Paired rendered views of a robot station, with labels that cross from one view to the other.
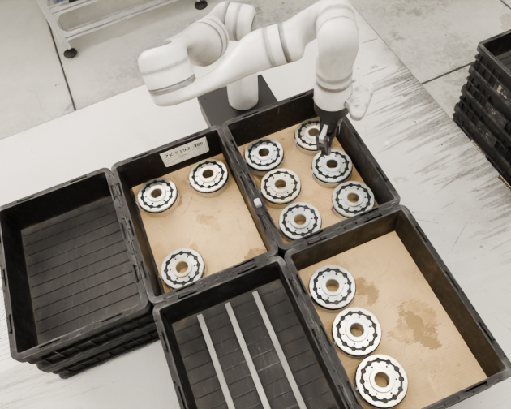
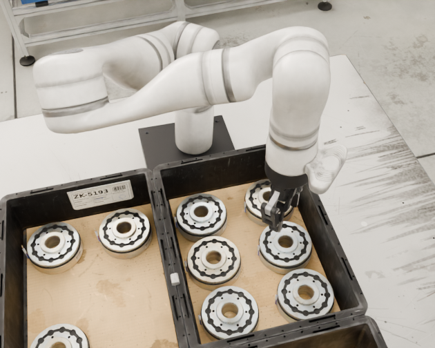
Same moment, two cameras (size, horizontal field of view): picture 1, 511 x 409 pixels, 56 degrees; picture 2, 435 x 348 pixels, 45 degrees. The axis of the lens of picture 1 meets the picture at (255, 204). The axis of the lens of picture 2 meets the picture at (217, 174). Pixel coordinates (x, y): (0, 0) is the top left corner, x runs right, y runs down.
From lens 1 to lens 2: 21 cm
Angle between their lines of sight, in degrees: 9
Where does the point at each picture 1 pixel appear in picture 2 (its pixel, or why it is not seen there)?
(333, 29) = (295, 66)
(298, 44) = (245, 79)
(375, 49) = (365, 108)
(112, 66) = not seen: hidden behind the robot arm
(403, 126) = (387, 206)
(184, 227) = (78, 293)
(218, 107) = (161, 146)
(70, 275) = not seen: outside the picture
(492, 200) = not seen: outside the picture
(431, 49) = (433, 119)
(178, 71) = (82, 90)
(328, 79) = (283, 132)
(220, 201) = (132, 266)
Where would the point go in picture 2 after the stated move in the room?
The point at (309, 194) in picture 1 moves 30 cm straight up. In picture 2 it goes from (250, 276) to (254, 178)
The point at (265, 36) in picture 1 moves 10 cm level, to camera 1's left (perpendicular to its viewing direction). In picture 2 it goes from (204, 61) to (123, 64)
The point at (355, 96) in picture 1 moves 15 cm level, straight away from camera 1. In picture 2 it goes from (320, 161) to (340, 93)
